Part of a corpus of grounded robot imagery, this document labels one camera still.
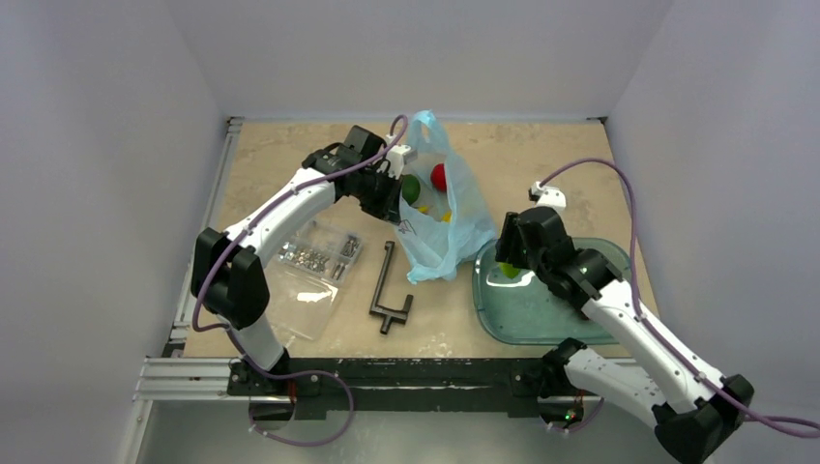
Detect red fake apple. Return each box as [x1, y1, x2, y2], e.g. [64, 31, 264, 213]
[429, 163, 448, 193]

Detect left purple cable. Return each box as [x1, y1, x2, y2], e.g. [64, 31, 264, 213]
[190, 113, 411, 449]

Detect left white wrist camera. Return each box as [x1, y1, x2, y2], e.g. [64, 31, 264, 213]
[380, 134, 418, 179]

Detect aluminium frame rail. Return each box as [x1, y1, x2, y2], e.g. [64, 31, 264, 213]
[131, 355, 642, 405]

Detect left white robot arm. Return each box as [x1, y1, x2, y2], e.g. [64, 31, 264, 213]
[190, 126, 414, 395]

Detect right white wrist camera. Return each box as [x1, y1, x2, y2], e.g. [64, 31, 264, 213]
[528, 182, 568, 213]

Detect green fake lime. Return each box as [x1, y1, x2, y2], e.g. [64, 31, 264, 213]
[498, 262, 521, 279]

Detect teal plastic tray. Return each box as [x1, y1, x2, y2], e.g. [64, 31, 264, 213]
[472, 241, 615, 346]

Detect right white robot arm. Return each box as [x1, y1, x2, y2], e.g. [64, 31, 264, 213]
[495, 206, 754, 463]

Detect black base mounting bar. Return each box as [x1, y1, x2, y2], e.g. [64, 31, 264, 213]
[226, 358, 598, 426]

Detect clear plastic screw box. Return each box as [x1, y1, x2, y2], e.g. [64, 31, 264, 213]
[265, 219, 364, 340]

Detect yellow fake banana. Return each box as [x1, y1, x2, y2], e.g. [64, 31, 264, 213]
[414, 205, 452, 223]

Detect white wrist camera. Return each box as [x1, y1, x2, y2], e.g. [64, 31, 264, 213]
[528, 182, 568, 213]
[380, 134, 418, 179]

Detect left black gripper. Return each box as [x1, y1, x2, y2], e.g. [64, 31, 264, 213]
[354, 167, 404, 225]

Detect blue plastic bag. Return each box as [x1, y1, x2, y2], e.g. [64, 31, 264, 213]
[395, 110, 498, 284]

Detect black metal bracket tool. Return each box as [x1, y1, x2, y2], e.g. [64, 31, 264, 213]
[367, 240, 415, 336]

